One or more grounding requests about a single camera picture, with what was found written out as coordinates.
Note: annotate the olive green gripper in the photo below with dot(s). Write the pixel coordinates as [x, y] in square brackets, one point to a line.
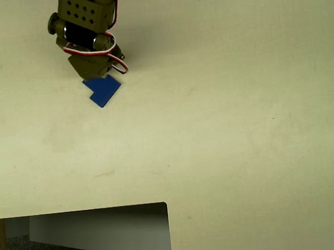
[88, 69]

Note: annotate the blue T-shaped block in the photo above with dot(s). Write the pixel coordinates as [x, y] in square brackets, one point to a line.
[103, 91]

